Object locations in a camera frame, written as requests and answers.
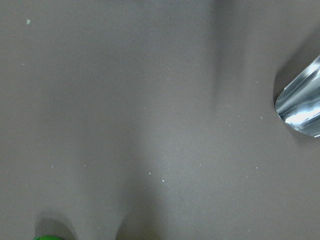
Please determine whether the steel ice scoop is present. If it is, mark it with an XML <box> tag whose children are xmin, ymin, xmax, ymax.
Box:
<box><xmin>275</xmin><ymin>57</ymin><xmax>320</xmax><ymax>138</ymax></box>

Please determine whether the green lime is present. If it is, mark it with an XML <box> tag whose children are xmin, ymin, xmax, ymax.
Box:
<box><xmin>33</xmin><ymin>235</ymin><xmax>63</xmax><ymax>240</ymax></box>

